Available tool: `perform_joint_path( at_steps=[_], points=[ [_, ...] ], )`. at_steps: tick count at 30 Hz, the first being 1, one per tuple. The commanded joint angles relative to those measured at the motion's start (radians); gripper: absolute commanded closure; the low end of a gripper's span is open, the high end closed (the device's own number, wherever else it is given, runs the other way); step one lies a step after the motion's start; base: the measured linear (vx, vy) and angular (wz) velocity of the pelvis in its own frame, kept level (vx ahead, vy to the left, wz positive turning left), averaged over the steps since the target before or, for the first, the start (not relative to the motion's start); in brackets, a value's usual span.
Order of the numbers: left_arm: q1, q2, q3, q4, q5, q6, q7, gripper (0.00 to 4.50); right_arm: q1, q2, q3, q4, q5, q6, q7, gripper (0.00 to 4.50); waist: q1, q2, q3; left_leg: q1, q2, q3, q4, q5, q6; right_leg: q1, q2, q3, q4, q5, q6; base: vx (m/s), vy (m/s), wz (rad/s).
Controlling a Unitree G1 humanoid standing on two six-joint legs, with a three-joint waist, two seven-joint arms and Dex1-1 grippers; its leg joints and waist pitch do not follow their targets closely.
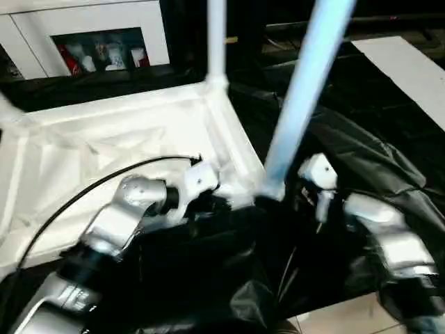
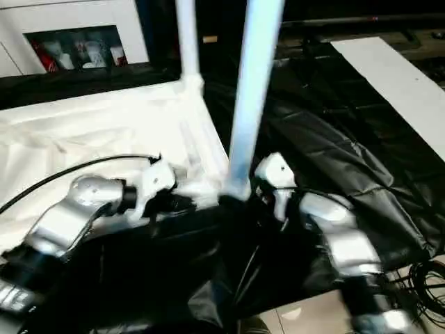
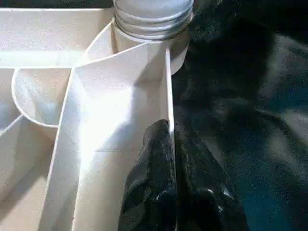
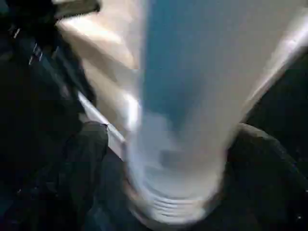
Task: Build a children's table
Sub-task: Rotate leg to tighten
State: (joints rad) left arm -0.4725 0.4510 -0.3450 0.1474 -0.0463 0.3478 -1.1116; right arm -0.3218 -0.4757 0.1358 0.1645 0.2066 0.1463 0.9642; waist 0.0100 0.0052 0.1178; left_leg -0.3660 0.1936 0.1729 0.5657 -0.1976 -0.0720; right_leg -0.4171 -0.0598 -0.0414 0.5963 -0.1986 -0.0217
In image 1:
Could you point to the white plastic table top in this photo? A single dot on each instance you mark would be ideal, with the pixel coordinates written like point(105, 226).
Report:
point(87, 132)

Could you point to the black work mat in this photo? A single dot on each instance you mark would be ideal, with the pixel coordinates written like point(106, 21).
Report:
point(365, 139)

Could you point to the white flat board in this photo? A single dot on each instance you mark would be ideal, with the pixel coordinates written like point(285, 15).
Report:
point(406, 73)

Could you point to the small white cup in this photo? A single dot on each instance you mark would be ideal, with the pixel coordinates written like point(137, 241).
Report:
point(137, 57)
point(87, 64)

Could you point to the white blue patterned jar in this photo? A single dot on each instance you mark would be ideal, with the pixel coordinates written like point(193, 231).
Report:
point(114, 57)

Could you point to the black cabinet with gold label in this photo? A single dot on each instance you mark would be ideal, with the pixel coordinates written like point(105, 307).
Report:
point(278, 14)

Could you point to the red bottle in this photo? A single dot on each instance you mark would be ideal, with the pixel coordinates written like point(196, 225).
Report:
point(67, 61)

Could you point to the white display cabinet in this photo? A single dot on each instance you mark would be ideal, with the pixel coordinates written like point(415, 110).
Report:
point(87, 17)

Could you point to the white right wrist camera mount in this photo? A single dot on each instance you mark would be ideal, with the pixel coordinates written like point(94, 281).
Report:
point(320, 170)

